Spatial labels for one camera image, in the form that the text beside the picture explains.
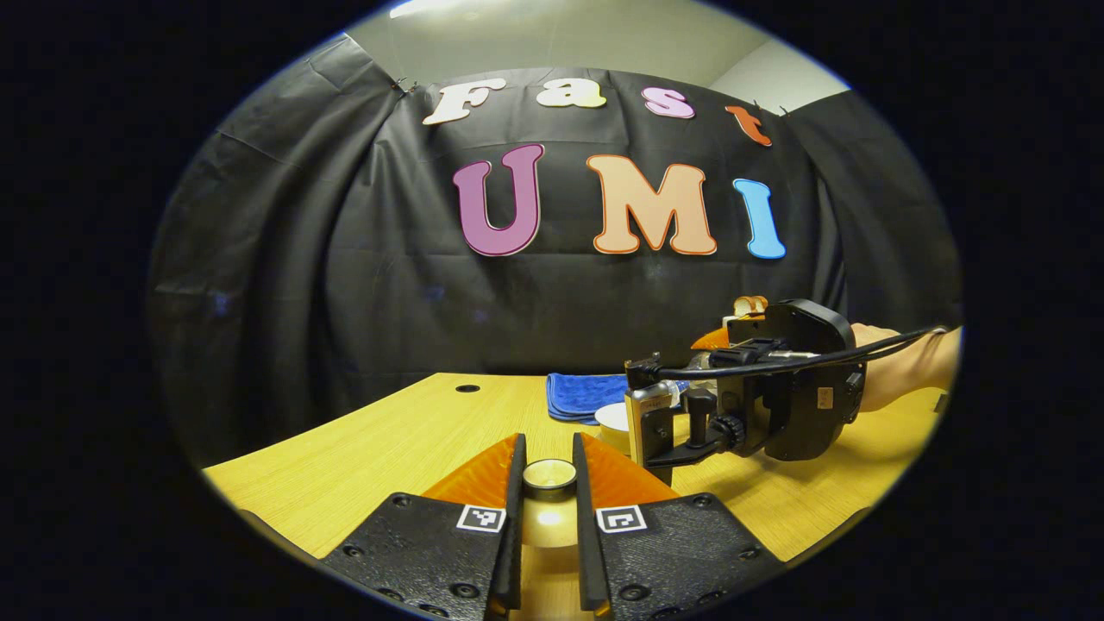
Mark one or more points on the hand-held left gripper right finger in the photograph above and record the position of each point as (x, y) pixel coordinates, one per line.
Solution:
(585, 535)

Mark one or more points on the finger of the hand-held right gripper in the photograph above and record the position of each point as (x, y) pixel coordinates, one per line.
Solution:
(714, 339)

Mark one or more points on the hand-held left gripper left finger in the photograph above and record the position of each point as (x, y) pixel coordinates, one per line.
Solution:
(513, 535)

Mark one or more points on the cream teacup lid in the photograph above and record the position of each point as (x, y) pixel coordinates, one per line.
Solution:
(549, 526)

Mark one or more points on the cream teacup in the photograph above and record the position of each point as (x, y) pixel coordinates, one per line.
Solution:
(614, 423)

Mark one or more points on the blue towel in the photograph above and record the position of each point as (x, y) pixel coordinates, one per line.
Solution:
(582, 397)

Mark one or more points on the black backdrop cloth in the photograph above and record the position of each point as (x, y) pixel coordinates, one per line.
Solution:
(302, 259)

